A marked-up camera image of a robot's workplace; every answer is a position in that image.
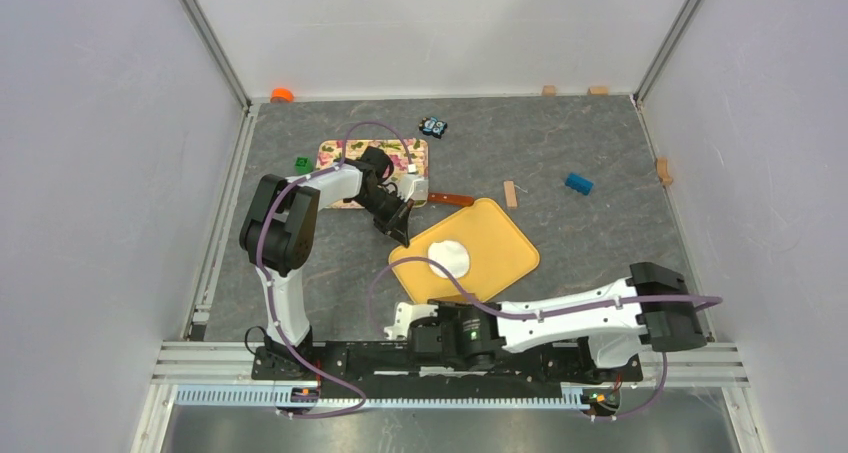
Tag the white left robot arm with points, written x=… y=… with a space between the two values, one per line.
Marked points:
x=279 y=229

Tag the floral pattern tray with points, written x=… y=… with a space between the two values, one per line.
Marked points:
x=401 y=153

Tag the small wooden block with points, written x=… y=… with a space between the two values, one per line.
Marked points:
x=510 y=194

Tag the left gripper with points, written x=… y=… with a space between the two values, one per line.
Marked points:
x=398 y=228

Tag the wooden piece right edge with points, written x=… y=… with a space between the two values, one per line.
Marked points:
x=662 y=172

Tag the light blue cable duct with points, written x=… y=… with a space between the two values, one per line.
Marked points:
x=285 y=397

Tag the black patterned small box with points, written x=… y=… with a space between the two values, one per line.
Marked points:
x=432 y=127

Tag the white dough ball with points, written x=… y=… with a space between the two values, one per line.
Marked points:
x=452 y=256

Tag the orange plastic cap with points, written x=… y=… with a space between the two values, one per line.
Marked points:
x=281 y=95

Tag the metal scraper with wooden handle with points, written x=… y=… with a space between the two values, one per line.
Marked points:
x=451 y=199

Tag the blue plastic block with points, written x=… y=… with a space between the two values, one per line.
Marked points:
x=579 y=183

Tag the yellow cutting mat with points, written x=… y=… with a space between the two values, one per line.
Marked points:
x=500 y=255

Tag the green plastic block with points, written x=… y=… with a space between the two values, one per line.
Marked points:
x=303 y=165

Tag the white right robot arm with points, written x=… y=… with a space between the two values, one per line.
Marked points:
x=651 y=307

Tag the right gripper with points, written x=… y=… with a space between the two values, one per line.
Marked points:
x=444 y=308

